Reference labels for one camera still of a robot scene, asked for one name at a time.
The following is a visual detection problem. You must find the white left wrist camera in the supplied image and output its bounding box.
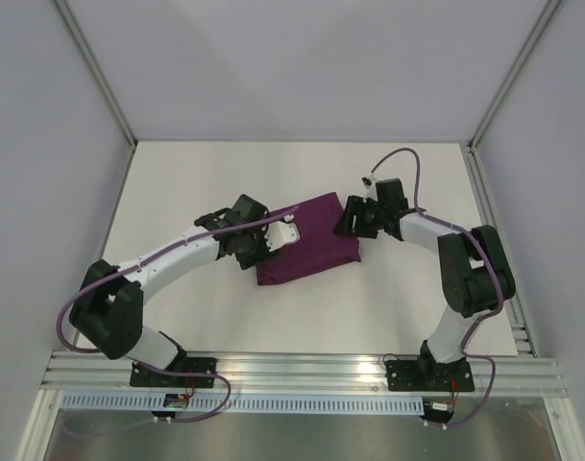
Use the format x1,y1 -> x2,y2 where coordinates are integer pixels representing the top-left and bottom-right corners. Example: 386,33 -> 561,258
264,214 -> 300,253

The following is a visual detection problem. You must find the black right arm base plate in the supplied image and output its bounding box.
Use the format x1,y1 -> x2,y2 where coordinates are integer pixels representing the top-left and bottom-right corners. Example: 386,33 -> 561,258
384,357 -> 475,393

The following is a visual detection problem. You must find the left aluminium frame post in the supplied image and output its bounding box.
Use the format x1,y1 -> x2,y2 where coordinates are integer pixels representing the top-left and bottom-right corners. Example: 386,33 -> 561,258
50,0 -> 138,153

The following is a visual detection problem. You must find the right aluminium side rail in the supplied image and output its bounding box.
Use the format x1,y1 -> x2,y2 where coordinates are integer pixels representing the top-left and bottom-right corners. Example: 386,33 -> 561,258
460,144 -> 538,358

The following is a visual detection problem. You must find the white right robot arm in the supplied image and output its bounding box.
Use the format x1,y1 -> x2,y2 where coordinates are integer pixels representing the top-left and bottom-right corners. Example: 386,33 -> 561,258
333,179 -> 516,389

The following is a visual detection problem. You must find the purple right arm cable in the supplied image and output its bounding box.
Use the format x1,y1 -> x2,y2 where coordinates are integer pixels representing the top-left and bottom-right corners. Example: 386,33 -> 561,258
368,148 -> 507,431

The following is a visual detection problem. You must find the right aluminium frame post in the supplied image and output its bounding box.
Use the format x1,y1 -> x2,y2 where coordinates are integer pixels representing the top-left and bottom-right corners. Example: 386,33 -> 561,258
467,0 -> 564,155

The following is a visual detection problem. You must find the aluminium frame post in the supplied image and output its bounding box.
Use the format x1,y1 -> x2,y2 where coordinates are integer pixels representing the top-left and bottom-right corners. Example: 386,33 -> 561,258
50,0 -> 138,153
467,0 -> 564,155

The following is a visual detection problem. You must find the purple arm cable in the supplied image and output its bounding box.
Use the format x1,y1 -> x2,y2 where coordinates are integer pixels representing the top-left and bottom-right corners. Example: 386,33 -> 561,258
55,205 -> 303,436
368,148 -> 507,431

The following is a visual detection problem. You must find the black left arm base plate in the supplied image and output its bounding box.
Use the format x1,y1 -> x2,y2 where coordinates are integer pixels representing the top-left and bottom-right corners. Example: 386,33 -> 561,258
130,356 -> 218,389

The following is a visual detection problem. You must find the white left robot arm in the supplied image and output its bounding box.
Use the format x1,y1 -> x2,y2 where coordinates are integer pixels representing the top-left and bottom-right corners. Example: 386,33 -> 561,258
60,194 -> 286,385

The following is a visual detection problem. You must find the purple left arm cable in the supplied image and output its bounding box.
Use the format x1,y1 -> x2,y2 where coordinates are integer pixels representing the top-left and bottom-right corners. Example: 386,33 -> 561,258
55,205 -> 303,436

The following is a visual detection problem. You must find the aluminium front frame rail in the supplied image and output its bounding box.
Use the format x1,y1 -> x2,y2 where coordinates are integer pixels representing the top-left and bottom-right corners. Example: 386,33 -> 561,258
40,351 -> 568,398

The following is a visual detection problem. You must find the purple cloth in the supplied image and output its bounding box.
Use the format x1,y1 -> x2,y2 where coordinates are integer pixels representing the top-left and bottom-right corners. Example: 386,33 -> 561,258
256,192 -> 361,286

